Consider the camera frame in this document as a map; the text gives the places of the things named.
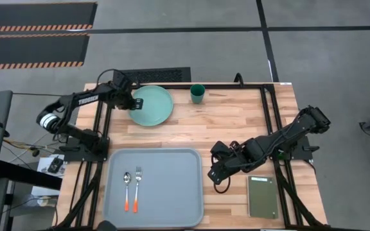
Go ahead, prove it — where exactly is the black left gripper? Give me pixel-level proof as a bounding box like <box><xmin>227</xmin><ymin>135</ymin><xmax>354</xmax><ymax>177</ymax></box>
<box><xmin>110</xmin><ymin>78</ymin><xmax>145</xmax><ymax>112</ymax></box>

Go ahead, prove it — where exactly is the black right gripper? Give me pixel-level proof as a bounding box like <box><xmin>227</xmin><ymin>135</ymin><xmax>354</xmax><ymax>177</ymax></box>
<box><xmin>207</xmin><ymin>141</ymin><xmax>252</xmax><ymax>186</ymax></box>

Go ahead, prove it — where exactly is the mint green plate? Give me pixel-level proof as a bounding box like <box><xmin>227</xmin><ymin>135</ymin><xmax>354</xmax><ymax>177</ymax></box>
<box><xmin>128</xmin><ymin>85</ymin><xmax>175</xmax><ymax>127</ymax></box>

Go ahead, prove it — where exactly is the teal green cup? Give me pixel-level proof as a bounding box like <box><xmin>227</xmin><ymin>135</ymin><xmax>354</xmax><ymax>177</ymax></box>
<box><xmin>189</xmin><ymin>83</ymin><xmax>206</xmax><ymax>105</ymax></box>

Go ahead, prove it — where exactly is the orange-handled metal fork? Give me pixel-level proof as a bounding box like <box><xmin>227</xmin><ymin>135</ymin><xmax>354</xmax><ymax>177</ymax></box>
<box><xmin>132</xmin><ymin>166</ymin><xmax>143</xmax><ymax>214</ymax></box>

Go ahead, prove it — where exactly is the orange-handled metal spoon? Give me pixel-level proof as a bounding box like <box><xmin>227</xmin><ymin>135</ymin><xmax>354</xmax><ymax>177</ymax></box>
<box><xmin>123</xmin><ymin>171</ymin><xmax>132</xmax><ymax>212</ymax></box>

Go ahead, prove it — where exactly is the grey plastic tray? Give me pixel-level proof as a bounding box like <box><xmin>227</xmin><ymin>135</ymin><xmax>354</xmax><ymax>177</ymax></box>
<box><xmin>102</xmin><ymin>148</ymin><xmax>204</xmax><ymax>229</ymax></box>

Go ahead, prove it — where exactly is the black textured floor mat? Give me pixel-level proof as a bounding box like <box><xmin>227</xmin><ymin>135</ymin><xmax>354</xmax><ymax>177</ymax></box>
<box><xmin>112</xmin><ymin>66</ymin><xmax>192</xmax><ymax>83</ymax></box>

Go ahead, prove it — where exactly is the dark green flat board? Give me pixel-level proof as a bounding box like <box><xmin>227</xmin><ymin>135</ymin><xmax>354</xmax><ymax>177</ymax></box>
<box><xmin>247</xmin><ymin>175</ymin><xmax>279</xmax><ymax>220</ymax></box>

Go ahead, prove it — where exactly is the black handheld controller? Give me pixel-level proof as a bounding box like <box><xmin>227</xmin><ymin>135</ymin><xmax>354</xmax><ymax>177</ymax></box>
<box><xmin>47</xmin><ymin>156</ymin><xmax>64</xmax><ymax>175</ymax></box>

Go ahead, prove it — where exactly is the black hazard-striped floor mat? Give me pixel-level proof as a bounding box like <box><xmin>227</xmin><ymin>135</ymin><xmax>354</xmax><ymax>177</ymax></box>
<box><xmin>0</xmin><ymin>2</ymin><xmax>98</xmax><ymax>33</ymax></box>
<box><xmin>0</xmin><ymin>33</ymin><xmax>91</xmax><ymax>71</ymax></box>

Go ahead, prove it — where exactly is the person's head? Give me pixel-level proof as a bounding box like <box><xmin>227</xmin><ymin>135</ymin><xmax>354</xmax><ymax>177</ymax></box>
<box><xmin>96</xmin><ymin>219</ymin><xmax>119</xmax><ymax>231</ymax></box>

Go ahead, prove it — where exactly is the white paper sheet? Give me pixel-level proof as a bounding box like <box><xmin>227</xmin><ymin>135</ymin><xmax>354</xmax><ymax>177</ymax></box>
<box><xmin>30</xmin><ymin>153</ymin><xmax>66</xmax><ymax>197</ymax></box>

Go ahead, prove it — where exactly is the black desk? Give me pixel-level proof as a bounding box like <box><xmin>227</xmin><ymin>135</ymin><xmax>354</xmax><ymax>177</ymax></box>
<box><xmin>0</xmin><ymin>160</ymin><xmax>63</xmax><ymax>231</ymax></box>

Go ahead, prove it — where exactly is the roll of tape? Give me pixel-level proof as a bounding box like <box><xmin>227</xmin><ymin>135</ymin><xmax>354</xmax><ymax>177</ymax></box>
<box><xmin>37</xmin><ymin>196</ymin><xmax>58</xmax><ymax>208</ymax></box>

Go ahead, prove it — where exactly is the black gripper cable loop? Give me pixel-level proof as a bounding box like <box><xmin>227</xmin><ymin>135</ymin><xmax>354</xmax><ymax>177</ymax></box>
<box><xmin>213</xmin><ymin>175</ymin><xmax>231</xmax><ymax>194</ymax></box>

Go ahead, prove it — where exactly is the black aluminium table frame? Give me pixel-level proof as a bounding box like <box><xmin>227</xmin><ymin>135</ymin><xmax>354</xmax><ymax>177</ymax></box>
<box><xmin>55</xmin><ymin>82</ymin><xmax>330</xmax><ymax>230</ymax></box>

